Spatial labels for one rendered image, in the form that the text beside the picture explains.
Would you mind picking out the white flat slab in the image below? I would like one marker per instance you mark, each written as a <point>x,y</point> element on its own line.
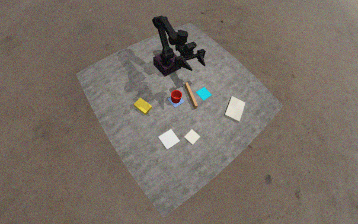
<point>169,139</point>

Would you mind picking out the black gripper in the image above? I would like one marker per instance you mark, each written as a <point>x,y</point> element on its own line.
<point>181,60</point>

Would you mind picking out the tan flat bar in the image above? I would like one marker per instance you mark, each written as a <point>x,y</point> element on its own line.
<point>191,96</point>

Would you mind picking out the yellow flat block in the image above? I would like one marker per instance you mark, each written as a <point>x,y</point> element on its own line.
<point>143,106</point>

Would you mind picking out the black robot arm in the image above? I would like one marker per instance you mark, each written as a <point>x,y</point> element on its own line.
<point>175,38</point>

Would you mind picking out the white rectangular block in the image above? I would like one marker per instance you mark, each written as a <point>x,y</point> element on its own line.
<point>235,109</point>

